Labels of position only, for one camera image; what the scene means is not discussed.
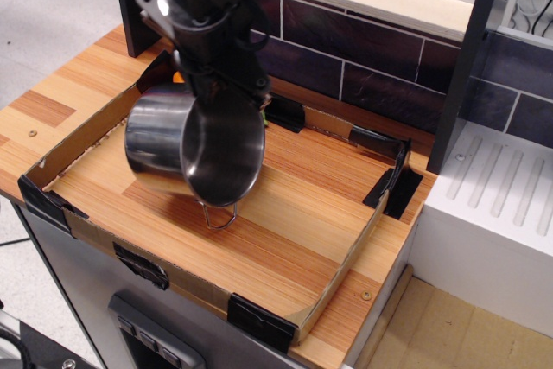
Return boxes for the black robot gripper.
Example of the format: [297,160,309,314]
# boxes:
[171,18,271,111]

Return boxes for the stainless steel pot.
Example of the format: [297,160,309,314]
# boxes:
[124,83,265,212]

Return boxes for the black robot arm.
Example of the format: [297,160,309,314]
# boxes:
[136,0,271,110]

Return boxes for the cardboard fence with black tape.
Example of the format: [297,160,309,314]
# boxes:
[18,52,429,358]

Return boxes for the orange toy fruit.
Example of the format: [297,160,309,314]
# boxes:
[172,72,185,84]

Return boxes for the grey oven control panel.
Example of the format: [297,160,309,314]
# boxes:
[108,295,207,369]

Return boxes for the white sink drainboard unit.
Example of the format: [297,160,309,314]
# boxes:
[409,123,552,336]

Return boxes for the black device bottom left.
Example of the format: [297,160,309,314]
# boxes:
[1,302,95,369]

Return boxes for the black cable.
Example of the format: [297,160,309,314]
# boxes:
[235,0,272,55]

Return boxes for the dark grey right post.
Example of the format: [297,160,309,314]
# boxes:
[427,0,508,174]

